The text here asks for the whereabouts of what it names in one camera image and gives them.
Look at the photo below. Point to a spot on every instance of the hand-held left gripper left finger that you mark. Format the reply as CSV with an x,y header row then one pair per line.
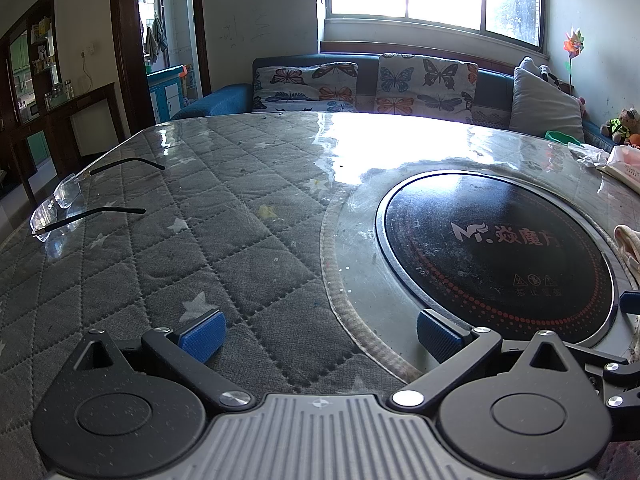
x,y
202,336

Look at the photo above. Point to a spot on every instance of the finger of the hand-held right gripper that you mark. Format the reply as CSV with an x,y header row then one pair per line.
x,y
622,373
631,303

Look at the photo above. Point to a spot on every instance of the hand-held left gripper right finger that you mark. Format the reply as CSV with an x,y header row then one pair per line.
x,y
437,336

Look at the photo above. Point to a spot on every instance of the off-white sweatshirt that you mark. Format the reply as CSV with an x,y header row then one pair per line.
x,y
627,247

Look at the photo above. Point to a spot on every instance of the hanging grey clothes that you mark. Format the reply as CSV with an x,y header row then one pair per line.
x,y
160,35

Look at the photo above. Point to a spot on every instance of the round black induction cooktop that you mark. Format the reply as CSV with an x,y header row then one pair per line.
x,y
500,260

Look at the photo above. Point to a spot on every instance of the plastic bag with pink cloth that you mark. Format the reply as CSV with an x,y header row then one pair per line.
x,y
625,165

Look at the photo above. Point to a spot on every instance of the rimless eyeglasses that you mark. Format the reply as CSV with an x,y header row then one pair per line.
x,y
120,209

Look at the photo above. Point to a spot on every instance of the crumpled white plastic wrap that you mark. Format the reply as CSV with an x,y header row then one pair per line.
x,y
590,152

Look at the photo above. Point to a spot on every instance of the orange toy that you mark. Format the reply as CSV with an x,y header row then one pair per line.
x,y
635,139

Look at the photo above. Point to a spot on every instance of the teddy bear in green vest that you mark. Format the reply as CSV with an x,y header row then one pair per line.
x,y
622,122

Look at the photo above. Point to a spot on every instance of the green plastic container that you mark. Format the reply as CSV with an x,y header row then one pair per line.
x,y
559,136

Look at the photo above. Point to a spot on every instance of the grey pillow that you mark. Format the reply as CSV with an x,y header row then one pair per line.
x,y
542,105

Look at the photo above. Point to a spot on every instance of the blue sofa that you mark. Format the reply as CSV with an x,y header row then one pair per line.
x,y
220,100

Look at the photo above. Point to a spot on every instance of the panda plush toy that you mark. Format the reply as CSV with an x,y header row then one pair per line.
x,y
550,77

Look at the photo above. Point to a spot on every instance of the blue cabinet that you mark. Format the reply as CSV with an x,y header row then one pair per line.
x,y
165,95

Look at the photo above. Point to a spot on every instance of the square butterfly print cushion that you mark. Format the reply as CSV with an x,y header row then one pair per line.
x,y
420,85

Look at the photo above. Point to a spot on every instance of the colourful pinwheel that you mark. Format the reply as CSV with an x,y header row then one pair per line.
x,y
572,45

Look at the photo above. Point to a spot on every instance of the dark wooden sideboard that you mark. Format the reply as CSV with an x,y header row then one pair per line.
x,y
60,110

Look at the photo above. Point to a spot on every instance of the wide butterfly print cushion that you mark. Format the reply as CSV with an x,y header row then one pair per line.
x,y
300,85

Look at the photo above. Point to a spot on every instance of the dark wooden door frame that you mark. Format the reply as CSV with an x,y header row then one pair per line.
x,y
125,60

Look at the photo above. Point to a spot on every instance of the dark wooden wall shelf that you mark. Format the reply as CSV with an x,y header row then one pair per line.
x,y
50,20

